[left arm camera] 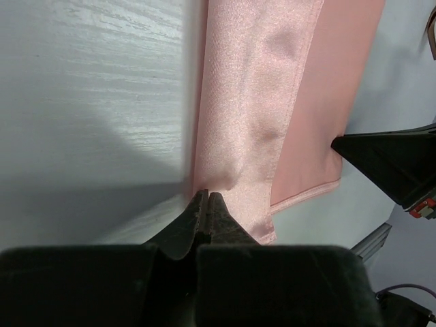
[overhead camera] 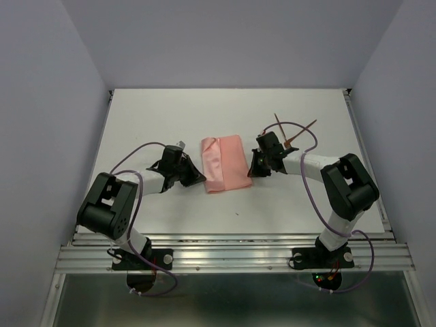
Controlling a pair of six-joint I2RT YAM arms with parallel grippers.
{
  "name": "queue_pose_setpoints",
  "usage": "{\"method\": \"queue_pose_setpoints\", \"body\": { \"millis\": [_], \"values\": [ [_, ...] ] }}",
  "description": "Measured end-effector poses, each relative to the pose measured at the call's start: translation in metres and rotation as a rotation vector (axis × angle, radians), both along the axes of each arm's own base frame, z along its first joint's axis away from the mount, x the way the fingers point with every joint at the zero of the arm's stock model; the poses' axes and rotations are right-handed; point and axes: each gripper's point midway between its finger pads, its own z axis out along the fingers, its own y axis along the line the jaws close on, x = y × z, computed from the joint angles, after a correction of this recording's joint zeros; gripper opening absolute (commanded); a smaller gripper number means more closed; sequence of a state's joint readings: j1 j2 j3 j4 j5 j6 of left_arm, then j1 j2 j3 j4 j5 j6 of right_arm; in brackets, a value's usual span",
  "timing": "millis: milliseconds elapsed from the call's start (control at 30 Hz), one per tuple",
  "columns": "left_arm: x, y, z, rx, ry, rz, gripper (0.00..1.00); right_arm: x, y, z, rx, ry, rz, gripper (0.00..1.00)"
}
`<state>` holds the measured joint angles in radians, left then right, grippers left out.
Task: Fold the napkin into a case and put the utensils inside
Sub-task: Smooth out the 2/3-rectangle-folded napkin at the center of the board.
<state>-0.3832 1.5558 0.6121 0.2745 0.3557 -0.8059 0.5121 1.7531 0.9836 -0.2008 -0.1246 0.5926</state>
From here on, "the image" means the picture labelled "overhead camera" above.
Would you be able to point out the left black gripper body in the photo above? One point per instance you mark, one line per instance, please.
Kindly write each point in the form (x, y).
(176, 172)

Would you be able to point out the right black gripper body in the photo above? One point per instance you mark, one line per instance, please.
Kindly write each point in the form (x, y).
(268, 157)

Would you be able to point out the pink cloth napkin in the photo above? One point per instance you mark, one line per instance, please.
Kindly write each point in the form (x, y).
(224, 164)

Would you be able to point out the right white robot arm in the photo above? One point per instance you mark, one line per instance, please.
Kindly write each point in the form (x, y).
(350, 190)

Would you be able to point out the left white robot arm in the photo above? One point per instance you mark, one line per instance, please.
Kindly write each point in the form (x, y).
(114, 198)

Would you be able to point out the brown wooden fork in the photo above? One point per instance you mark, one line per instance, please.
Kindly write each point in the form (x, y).
(288, 142)

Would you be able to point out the brown wooden knife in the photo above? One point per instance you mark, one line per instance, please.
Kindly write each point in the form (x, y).
(280, 127)

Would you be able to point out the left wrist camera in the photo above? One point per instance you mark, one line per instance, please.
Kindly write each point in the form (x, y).
(181, 145)

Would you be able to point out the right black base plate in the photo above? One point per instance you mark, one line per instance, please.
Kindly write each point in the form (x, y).
(304, 258)

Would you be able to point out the aluminium rail frame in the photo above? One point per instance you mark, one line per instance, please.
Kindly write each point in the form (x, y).
(231, 249)

